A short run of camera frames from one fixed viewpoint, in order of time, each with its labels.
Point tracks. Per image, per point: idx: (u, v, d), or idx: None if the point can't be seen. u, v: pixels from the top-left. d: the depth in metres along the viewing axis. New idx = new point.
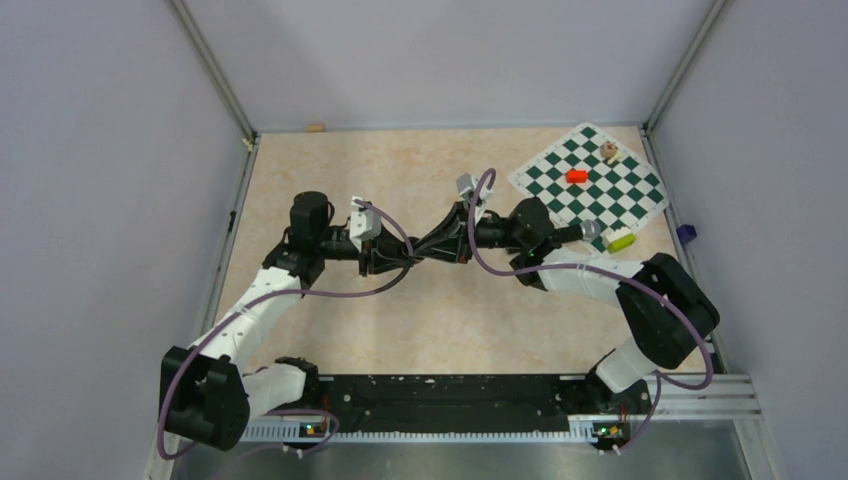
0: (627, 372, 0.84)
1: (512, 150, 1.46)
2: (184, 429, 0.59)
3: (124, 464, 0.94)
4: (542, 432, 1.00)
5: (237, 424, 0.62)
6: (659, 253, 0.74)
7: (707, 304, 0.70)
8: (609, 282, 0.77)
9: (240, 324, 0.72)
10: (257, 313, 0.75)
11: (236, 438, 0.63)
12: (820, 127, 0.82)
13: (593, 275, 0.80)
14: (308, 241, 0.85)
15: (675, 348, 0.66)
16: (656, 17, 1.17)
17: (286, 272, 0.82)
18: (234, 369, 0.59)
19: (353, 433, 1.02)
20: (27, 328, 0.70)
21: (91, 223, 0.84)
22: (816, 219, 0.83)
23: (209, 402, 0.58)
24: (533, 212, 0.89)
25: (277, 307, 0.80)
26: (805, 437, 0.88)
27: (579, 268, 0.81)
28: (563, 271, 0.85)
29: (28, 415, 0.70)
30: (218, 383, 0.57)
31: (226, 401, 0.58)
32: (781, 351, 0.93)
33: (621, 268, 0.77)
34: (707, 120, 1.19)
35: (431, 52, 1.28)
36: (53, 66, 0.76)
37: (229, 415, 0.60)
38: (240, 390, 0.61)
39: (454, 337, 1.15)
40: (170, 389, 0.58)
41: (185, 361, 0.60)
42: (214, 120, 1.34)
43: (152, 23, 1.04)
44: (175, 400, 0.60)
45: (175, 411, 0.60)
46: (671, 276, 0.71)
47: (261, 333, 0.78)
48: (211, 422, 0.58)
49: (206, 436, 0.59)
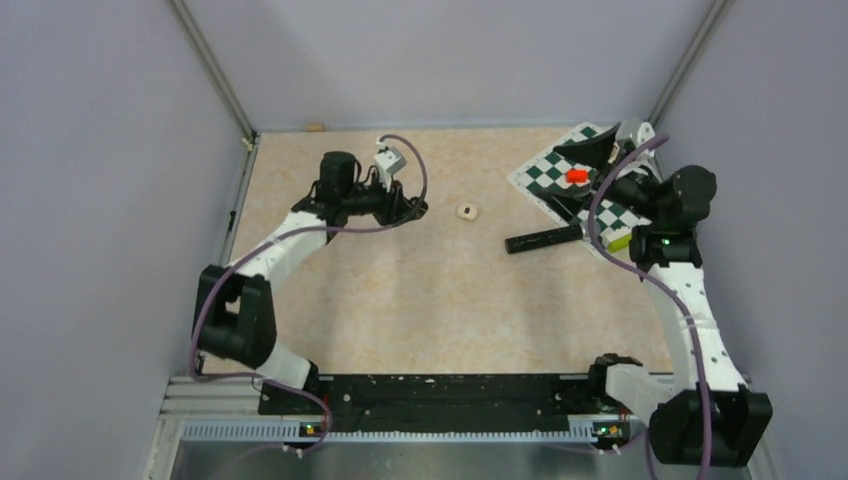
0: (629, 388, 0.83)
1: (512, 149, 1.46)
2: (216, 345, 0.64)
3: (123, 465, 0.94)
4: (541, 432, 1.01)
5: (264, 343, 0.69)
6: (765, 394, 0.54)
7: (744, 453, 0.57)
8: (690, 368, 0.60)
9: (272, 251, 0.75)
10: (288, 245, 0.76)
11: (262, 356, 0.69)
12: (820, 127, 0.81)
13: (688, 340, 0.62)
14: (335, 192, 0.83)
15: (673, 454, 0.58)
16: (657, 15, 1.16)
17: (314, 216, 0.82)
18: (267, 285, 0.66)
19: (353, 433, 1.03)
20: (29, 327, 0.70)
21: (92, 226, 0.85)
22: (818, 217, 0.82)
23: (245, 315, 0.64)
24: (703, 191, 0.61)
25: (305, 244, 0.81)
26: (804, 438, 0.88)
27: (685, 320, 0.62)
28: (670, 302, 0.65)
29: (27, 413, 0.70)
30: (255, 296, 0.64)
31: (259, 315, 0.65)
32: (781, 352, 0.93)
33: (717, 366, 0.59)
34: (709, 119, 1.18)
35: (430, 51, 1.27)
36: (54, 65, 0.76)
37: (259, 333, 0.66)
38: (270, 307, 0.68)
39: (453, 337, 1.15)
40: (207, 303, 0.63)
41: (221, 278, 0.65)
42: (213, 119, 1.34)
43: (152, 24, 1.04)
44: (209, 315, 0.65)
45: (207, 330, 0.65)
46: (748, 423, 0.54)
47: (289, 267, 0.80)
48: (243, 337, 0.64)
49: (237, 352, 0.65)
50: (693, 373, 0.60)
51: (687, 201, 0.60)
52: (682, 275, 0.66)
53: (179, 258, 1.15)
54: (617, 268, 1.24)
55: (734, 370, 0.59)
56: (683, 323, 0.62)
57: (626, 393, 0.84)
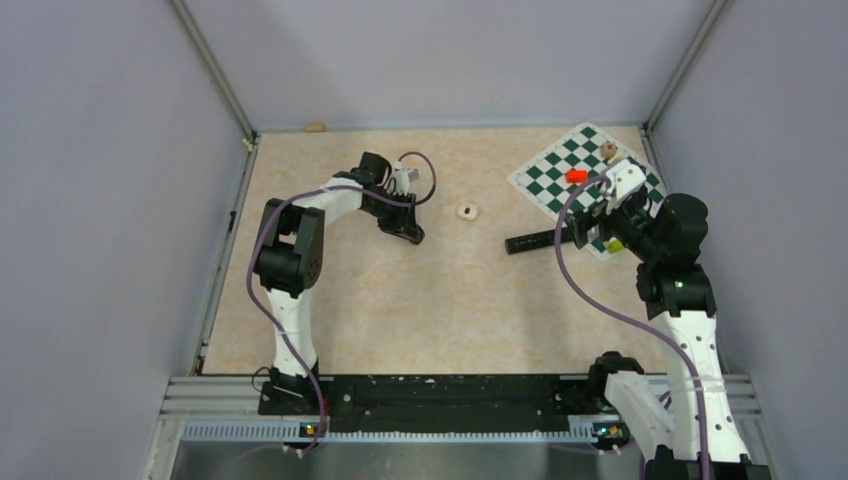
0: (626, 407, 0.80)
1: (512, 150, 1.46)
2: (274, 266, 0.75)
3: (124, 466, 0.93)
4: (542, 432, 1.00)
5: (313, 270, 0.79)
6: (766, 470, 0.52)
7: None
8: (692, 432, 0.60)
9: (324, 198, 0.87)
10: (337, 195, 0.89)
11: (311, 282, 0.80)
12: (820, 126, 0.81)
13: (695, 402, 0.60)
14: (371, 177, 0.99)
15: None
16: (658, 15, 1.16)
17: (355, 180, 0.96)
18: (323, 216, 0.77)
19: (352, 434, 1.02)
20: (29, 325, 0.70)
21: (91, 226, 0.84)
22: (818, 216, 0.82)
23: (302, 238, 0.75)
24: (696, 213, 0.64)
25: (348, 199, 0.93)
26: (803, 438, 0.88)
27: (692, 381, 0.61)
28: (678, 360, 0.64)
29: (27, 412, 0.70)
30: (311, 223, 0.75)
31: (313, 239, 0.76)
32: (781, 351, 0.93)
33: (724, 435, 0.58)
34: (709, 119, 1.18)
35: (430, 52, 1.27)
36: (54, 63, 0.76)
37: (311, 258, 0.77)
38: (321, 237, 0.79)
39: (454, 338, 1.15)
40: (269, 225, 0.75)
41: (281, 206, 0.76)
42: (213, 119, 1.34)
43: (151, 24, 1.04)
44: (270, 240, 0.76)
45: (265, 253, 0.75)
46: None
47: (335, 215, 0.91)
48: (298, 260, 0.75)
49: (292, 274, 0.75)
50: (696, 439, 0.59)
51: (683, 218, 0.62)
52: (692, 328, 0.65)
53: (179, 259, 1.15)
54: (617, 268, 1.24)
55: (739, 441, 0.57)
56: (690, 386, 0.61)
57: (624, 409, 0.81)
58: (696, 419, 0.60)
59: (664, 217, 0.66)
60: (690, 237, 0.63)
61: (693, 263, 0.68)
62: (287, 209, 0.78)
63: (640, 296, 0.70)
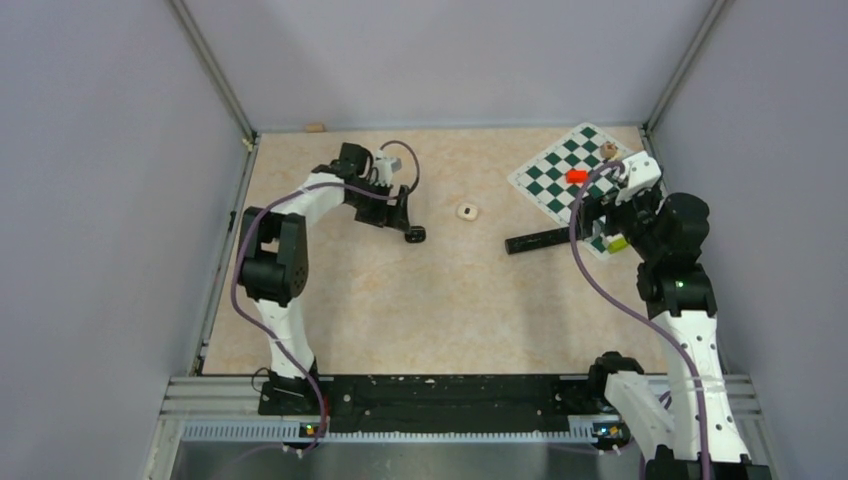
0: (627, 407, 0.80)
1: (512, 150, 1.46)
2: (259, 276, 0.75)
3: (124, 466, 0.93)
4: (542, 432, 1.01)
5: (299, 276, 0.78)
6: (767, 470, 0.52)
7: None
8: (693, 432, 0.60)
9: (302, 200, 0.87)
10: (315, 195, 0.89)
11: (299, 287, 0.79)
12: (820, 126, 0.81)
13: (696, 403, 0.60)
14: (353, 168, 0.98)
15: None
16: (658, 15, 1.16)
17: (333, 175, 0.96)
18: (302, 221, 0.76)
19: (352, 433, 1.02)
20: (29, 325, 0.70)
21: (91, 226, 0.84)
22: (818, 216, 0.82)
23: (285, 246, 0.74)
24: (697, 213, 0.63)
25: (327, 199, 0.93)
26: (803, 438, 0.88)
27: (692, 381, 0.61)
28: (679, 359, 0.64)
29: (27, 412, 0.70)
30: (292, 230, 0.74)
31: (296, 246, 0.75)
32: (781, 350, 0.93)
33: (724, 435, 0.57)
34: (709, 119, 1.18)
35: (429, 51, 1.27)
36: (54, 63, 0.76)
37: (295, 265, 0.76)
38: (303, 242, 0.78)
39: (454, 338, 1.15)
40: (247, 236, 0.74)
41: (258, 216, 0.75)
42: (213, 119, 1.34)
43: (151, 24, 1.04)
44: (251, 251, 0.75)
45: (249, 265, 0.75)
46: None
47: (315, 216, 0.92)
48: (282, 268, 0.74)
49: (278, 282, 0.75)
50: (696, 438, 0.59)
51: (683, 218, 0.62)
52: (692, 328, 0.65)
53: (179, 259, 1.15)
54: (617, 268, 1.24)
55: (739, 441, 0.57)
56: (690, 385, 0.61)
57: (624, 409, 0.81)
58: (696, 418, 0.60)
59: (664, 216, 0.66)
60: (689, 237, 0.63)
61: (694, 263, 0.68)
62: (266, 217, 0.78)
63: (642, 295, 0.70)
